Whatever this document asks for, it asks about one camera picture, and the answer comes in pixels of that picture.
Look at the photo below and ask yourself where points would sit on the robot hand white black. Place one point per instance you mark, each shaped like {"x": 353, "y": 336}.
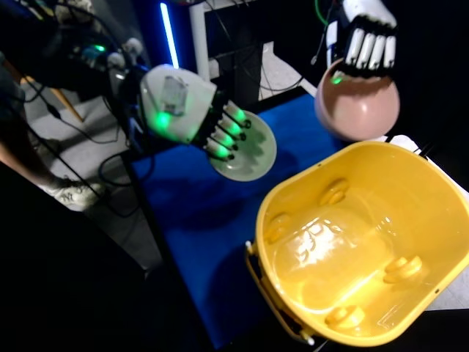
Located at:
{"x": 176, "y": 106}
{"x": 370, "y": 22}

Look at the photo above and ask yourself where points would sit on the large pink bowl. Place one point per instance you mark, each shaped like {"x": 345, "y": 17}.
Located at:
{"x": 359, "y": 110}

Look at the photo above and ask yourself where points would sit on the small grey bowl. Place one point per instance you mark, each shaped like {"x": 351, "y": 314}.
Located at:
{"x": 256, "y": 154}

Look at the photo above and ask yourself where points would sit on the yellow plastic tub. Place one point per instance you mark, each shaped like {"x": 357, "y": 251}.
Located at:
{"x": 366, "y": 238}

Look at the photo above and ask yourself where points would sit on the blue light strip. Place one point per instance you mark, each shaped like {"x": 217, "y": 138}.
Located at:
{"x": 168, "y": 36}

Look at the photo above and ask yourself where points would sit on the wooden stick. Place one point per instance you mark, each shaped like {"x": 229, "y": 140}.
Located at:
{"x": 66, "y": 102}

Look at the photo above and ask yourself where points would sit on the blue table mat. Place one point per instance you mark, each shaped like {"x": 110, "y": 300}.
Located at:
{"x": 205, "y": 220}

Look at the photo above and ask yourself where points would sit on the person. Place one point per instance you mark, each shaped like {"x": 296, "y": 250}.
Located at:
{"x": 22, "y": 161}

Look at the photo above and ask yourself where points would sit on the white frame post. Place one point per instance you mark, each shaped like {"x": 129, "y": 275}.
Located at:
{"x": 199, "y": 44}

